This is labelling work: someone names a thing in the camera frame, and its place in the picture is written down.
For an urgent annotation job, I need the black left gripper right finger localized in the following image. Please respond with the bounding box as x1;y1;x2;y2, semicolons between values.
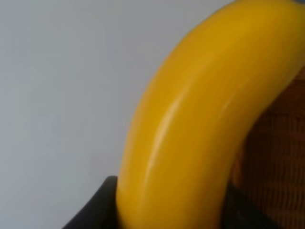
221;183;279;229

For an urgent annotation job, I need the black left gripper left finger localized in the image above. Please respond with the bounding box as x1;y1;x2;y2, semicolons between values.
63;176;119;229

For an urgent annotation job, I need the yellow banana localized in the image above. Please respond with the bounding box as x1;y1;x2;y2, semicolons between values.
116;0;305;229

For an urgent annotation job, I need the brown wicker basket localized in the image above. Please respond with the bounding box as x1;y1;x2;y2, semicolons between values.
231;72;305;229

